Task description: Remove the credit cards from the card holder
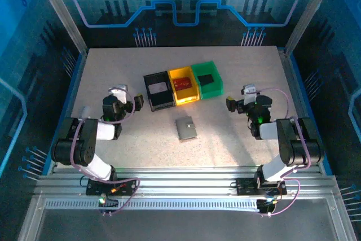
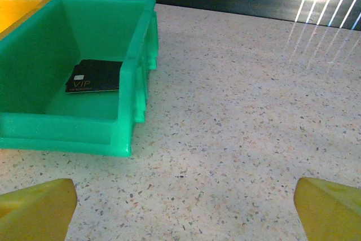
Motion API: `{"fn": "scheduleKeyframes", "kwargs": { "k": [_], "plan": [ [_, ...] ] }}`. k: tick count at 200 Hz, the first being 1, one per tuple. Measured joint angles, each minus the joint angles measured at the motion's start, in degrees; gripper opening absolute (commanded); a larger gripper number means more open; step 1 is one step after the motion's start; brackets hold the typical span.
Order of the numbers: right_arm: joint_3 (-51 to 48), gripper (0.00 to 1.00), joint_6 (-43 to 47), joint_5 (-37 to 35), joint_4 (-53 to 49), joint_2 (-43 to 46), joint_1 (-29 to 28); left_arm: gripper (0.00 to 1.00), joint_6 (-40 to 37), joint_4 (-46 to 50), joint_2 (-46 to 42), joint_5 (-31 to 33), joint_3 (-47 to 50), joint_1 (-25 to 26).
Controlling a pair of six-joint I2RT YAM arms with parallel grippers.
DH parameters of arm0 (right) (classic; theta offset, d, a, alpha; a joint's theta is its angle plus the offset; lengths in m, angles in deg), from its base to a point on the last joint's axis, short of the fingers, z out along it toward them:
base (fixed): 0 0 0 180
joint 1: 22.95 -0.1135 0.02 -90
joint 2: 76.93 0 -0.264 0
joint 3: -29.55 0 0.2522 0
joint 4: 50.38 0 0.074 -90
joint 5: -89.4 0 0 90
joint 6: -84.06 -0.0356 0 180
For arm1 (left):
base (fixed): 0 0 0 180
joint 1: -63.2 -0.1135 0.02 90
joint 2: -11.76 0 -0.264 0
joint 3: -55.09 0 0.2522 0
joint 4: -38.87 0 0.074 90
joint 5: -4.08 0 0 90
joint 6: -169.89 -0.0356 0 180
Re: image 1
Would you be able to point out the grey card holder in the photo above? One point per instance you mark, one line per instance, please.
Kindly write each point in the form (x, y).
(186, 128)

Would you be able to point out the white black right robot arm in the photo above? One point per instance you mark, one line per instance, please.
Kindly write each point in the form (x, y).
(269, 131)

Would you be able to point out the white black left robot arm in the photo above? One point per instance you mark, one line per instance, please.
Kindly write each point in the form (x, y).
(104, 131)

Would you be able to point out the white card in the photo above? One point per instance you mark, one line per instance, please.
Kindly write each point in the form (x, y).
(158, 88)

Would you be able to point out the black card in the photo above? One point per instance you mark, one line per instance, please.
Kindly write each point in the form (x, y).
(206, 79)

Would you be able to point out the green plastic bin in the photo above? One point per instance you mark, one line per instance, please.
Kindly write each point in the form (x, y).
(211, 92)

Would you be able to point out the black plastic bin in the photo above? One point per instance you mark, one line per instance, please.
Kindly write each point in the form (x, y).
(156, 78)

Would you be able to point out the blue table side strip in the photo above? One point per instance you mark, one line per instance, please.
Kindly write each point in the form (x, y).
(300, 83)
(75, 83)

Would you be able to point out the yellow plastic bin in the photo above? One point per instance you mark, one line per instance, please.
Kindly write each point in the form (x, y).
(186, 98)

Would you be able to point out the red circuit board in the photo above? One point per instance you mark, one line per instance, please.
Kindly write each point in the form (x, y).
(182, 83)

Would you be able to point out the black controller box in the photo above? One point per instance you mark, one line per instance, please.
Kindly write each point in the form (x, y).
(265, 205)
(108, 203)

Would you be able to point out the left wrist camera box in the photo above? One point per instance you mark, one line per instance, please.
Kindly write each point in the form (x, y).
(119, 91)

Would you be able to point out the aluminium side rail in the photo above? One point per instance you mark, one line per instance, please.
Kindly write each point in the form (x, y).
(293, 83)

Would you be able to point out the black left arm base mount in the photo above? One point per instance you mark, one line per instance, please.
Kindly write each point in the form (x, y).
(127, 186)

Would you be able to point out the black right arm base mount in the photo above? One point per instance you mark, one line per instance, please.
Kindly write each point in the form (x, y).
(245, 187)

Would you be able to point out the aluminium rail frame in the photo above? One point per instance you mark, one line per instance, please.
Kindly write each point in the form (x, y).
(183, 176)

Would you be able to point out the aluminium frame post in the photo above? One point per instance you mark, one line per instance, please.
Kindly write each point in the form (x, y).
(60, 12)
(310, 12)

